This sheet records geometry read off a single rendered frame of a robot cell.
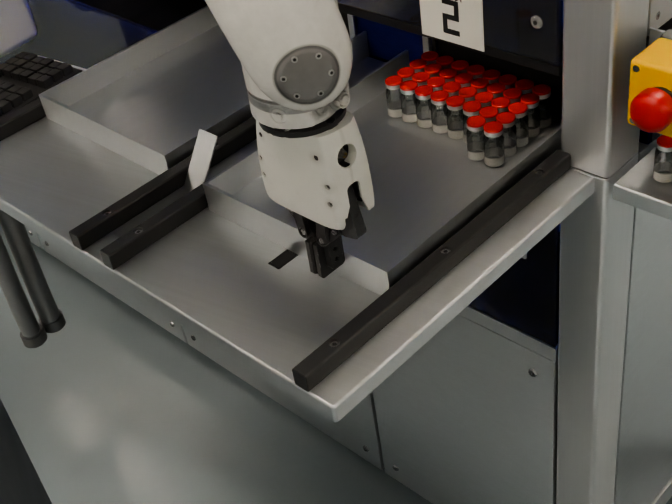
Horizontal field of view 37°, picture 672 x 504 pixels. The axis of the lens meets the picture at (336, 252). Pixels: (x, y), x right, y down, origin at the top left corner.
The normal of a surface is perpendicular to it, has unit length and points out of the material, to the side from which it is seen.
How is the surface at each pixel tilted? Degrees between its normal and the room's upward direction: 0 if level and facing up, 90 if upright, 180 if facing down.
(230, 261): 0
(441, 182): 0
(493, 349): 90
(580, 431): 90
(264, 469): 0
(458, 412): 90
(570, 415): 90
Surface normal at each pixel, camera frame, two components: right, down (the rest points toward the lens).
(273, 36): 0.04, 0.64
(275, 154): -0.73, 0.50
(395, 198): -0.13, -0.77
